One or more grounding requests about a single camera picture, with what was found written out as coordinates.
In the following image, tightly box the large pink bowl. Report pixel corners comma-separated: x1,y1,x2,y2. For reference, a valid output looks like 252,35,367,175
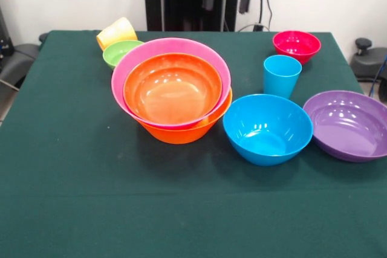
111,37,232,130

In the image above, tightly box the blue cup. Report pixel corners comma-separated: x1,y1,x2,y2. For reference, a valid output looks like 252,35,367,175
263,54,303,100

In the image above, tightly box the red-orange bowl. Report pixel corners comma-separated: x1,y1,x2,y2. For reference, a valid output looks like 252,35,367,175
123,53,223,124

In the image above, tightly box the large orange bowl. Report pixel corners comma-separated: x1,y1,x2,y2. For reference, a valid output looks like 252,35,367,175
137,87,233,145

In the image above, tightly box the small crimson bowl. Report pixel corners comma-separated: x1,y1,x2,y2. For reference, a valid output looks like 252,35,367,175
272,30,322,65

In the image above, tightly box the yellow cup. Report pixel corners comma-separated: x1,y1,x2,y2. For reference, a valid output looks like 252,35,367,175
96,16,138,51

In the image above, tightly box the small green bowl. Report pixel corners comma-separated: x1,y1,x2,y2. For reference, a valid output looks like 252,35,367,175
102,39,145,71

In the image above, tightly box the medium blue bowl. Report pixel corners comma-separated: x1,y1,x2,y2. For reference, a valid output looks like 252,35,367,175
223,93,314,167

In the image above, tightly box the purple bowl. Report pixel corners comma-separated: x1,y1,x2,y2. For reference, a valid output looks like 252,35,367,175
302,89,387,163

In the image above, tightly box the black equipment box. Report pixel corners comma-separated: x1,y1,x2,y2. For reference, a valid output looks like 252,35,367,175
0,7,13,56

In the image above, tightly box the dark green tablecloth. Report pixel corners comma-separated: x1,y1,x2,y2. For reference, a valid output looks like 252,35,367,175
0,30,387,258

